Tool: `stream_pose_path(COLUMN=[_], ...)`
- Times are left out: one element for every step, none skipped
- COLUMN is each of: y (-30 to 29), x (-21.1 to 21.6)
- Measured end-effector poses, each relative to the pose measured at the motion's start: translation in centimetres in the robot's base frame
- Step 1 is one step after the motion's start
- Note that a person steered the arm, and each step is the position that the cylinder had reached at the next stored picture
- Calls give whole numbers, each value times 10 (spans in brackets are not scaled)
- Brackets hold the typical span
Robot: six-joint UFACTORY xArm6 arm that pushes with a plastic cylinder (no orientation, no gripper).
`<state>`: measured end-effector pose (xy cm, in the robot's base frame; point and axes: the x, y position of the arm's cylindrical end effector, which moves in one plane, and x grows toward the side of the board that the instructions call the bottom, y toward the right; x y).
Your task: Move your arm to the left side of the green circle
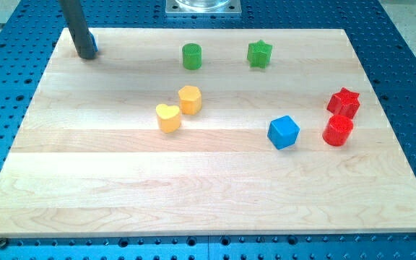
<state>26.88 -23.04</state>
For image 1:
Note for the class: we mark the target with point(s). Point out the yellow heart block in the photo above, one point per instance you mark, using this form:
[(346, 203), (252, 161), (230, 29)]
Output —
[(168, 117)]

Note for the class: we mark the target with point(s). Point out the green cylinder block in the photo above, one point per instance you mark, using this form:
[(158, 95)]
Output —
[(192, 56)]

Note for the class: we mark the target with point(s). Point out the yellow hexagon block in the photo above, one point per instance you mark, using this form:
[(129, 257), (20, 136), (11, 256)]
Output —
[(190, 99)]

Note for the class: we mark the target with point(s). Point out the red cylinder block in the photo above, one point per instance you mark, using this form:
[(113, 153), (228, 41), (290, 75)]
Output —
[(337, 130)]

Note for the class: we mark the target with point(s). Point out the left board clamp screw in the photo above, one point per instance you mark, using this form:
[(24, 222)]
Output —
[(4, 243)]

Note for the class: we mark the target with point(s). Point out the green star block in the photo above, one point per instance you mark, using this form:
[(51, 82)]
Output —
[(259, 54)]

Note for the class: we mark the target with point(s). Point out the blue cube block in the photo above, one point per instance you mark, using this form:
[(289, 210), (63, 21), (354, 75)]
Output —
[(283, 132)]

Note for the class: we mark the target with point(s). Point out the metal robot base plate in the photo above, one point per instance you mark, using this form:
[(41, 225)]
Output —
[(205, 7)]

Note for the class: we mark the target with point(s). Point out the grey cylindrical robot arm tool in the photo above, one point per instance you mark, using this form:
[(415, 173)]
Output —
[(81, 36)]

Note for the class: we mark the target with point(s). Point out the light wooden board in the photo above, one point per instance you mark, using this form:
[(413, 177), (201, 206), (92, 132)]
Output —
[(90, 160)]

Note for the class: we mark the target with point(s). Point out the red star block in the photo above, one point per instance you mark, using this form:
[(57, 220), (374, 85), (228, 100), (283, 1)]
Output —
[(344, 103)]

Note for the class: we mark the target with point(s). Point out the blue block behind tool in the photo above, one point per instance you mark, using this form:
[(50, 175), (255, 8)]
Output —
[(94, 44)]

